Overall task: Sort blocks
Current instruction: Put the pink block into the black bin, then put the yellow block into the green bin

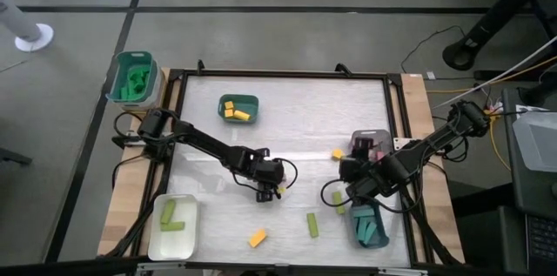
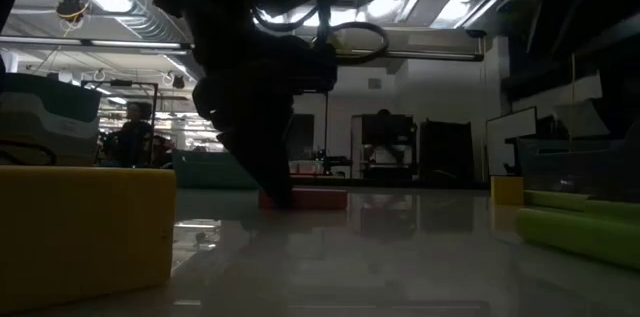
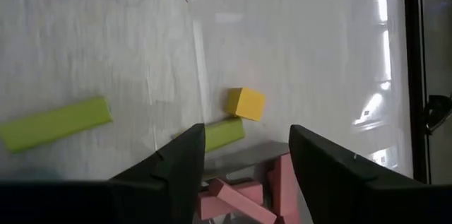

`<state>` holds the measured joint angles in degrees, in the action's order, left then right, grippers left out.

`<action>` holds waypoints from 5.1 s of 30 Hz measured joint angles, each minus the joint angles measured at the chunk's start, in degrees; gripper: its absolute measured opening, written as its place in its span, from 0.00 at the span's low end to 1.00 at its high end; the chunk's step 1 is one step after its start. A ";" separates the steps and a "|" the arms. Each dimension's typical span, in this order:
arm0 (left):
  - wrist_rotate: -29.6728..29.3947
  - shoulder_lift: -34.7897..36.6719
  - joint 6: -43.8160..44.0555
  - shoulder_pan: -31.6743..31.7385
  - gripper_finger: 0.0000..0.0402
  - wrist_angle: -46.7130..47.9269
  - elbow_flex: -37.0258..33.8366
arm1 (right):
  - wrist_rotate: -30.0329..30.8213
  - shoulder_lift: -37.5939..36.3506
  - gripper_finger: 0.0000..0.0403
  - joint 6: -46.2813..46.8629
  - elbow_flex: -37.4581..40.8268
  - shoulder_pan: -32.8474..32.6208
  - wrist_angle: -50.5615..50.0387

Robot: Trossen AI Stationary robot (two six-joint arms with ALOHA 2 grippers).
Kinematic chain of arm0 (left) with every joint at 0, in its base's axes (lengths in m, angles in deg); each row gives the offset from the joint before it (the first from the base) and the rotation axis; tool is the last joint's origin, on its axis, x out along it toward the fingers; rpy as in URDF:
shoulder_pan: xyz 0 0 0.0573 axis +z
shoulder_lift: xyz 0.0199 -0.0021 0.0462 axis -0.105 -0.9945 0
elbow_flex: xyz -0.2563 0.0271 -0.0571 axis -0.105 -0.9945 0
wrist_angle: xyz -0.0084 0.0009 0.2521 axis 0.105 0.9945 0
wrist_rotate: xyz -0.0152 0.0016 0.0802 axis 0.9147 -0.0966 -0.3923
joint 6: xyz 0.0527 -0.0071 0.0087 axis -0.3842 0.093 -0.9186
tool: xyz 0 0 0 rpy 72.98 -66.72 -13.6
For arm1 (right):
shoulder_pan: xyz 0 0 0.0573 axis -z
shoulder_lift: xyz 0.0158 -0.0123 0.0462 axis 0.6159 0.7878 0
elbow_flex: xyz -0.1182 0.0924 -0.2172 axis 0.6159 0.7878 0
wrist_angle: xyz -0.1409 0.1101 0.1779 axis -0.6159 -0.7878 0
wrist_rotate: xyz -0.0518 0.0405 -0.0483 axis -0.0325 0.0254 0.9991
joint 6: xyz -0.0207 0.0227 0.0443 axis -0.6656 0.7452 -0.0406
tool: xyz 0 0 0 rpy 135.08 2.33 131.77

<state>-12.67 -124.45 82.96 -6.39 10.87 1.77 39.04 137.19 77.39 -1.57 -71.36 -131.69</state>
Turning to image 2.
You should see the whiteboard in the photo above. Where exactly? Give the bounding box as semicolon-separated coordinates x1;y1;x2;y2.
484;105;539;177

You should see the teal stacked storage bin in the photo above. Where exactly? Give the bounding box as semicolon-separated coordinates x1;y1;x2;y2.
0;71;103;125

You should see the tan stacked storage bin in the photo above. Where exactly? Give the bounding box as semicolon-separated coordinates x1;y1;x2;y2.
0;124;100;168

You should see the red foam block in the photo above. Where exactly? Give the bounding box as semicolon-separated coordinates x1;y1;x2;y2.
257;186;349;211

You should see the white stacked storage bin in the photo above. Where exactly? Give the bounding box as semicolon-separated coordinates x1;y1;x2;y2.
0;90;101;142

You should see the dark green plastic bin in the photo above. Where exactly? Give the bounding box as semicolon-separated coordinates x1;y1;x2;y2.
171;148;261;190

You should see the yellow foam cube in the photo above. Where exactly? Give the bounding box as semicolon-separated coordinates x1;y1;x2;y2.
490;175;526;207

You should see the black equipment rack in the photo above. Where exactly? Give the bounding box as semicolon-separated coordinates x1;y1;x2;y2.
359;109;417;182

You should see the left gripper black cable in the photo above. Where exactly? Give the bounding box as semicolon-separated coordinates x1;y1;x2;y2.
249;4;391;67

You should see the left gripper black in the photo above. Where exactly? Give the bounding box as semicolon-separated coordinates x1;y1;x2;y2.
192;36;339;208

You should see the yellow black cable reel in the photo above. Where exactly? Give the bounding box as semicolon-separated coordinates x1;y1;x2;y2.
54;0;91;24

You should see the black gantry frame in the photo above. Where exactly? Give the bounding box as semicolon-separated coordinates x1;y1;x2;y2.
287;89;331;181
81;79;160;168

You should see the yellow rectangular foam block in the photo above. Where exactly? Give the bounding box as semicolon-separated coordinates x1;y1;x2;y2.
0;165;178;314

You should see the person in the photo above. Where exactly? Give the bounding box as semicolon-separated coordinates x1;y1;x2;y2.
112;101;155;168

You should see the black cabinet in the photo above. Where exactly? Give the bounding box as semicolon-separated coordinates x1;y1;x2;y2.
418;119;475;189

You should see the lime green foam block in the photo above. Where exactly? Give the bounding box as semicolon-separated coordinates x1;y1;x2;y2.
582;198;640;224
514;207;640;272
523;189;592;213

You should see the grey translucent plastic bin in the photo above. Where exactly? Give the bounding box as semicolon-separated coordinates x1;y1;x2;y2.
514;135;640;204

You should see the grey overhead crossbar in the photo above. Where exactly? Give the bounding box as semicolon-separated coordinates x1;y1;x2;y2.
0;35;485;63

